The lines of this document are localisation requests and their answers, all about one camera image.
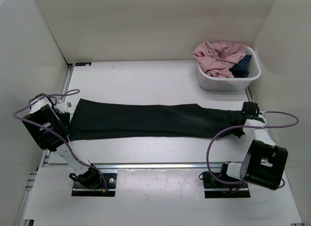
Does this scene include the black trousers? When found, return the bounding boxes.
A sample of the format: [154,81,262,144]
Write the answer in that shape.
[69,99,245,141]

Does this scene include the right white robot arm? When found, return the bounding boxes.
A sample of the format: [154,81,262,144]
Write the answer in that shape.
[218,102,288,190]

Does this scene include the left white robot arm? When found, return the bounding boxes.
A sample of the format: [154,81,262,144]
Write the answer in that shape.
[19,93,105,188]

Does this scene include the navy blue garment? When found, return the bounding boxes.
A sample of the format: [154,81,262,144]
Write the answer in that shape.
[229,55,252,78]

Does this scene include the white plastic basket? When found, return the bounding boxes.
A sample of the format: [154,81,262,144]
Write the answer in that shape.
[198,45,262,92]

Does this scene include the small dark label sticker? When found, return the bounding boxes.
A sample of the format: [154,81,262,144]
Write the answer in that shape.
[75,62,92,67]

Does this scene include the pink garment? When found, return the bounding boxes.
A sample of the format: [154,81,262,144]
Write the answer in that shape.
[193,41,247,78]

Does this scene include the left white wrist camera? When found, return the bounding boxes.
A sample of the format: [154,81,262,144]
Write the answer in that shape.
[55,102,74,114]

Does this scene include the aluminium frame rail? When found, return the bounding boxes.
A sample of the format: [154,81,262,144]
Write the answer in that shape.
[37,162,222,170]

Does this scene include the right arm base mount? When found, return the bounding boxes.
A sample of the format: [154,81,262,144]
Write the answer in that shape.
[198,171,251,199]

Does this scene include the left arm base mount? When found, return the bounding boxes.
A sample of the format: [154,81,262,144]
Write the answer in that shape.
[69,171,117,197]

